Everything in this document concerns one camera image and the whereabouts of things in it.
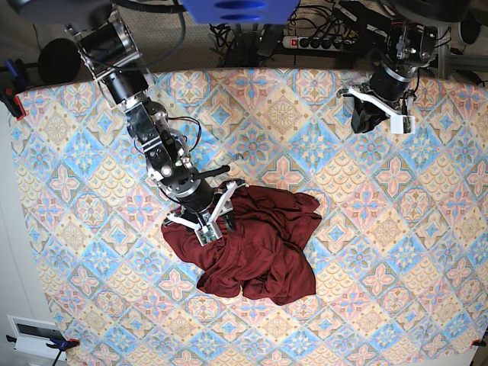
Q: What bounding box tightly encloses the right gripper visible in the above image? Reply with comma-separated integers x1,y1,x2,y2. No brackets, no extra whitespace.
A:
163,181,244,232

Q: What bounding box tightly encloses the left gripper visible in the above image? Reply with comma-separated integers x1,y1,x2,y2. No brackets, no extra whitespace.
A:
339,86,414,133

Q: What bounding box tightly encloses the dark red t-shirt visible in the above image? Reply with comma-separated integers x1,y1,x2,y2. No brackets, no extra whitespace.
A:
161,185,322,306

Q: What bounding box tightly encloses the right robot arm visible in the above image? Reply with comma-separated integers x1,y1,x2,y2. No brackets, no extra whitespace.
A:
9,1,244,244

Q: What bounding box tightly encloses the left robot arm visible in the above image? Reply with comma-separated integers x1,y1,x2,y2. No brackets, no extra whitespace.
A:
339,1,470,134

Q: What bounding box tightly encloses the white power strip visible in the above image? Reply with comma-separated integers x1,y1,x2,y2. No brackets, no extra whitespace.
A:
281,36,354,52

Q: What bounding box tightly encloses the patterned tablecloth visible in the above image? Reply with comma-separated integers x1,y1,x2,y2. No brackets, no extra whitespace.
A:
9,69,487,365

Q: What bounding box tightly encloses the blue orange clamp lower left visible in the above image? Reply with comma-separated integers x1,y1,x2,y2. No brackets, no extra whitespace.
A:
5,335,80,352

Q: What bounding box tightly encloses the blue orange clamp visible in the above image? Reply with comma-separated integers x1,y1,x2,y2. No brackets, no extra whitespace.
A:
5,335,80,352
1,59,27,120

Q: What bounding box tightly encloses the black round stool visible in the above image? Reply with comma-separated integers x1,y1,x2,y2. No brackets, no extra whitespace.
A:
37,38,82,85

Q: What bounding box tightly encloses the orange clamp lower right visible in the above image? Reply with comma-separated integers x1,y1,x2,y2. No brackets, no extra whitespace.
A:
471,339,487,347

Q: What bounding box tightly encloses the blue orange clamp upper left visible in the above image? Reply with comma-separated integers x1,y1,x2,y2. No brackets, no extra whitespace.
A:
1,59,27,120

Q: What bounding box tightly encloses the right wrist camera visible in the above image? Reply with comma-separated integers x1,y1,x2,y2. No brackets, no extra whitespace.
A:
194,225,222,246

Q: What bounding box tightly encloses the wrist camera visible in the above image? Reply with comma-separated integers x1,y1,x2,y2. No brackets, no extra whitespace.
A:
194,225,222,246
390,114,416,135

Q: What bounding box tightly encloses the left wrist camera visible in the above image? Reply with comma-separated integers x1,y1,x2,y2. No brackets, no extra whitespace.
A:
390,114,416,135

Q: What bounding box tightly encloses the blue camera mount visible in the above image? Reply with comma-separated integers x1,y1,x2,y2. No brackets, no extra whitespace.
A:
181,0,300,24

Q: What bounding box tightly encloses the white wall vent box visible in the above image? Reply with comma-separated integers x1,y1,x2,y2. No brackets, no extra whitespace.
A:
7,315,63,360

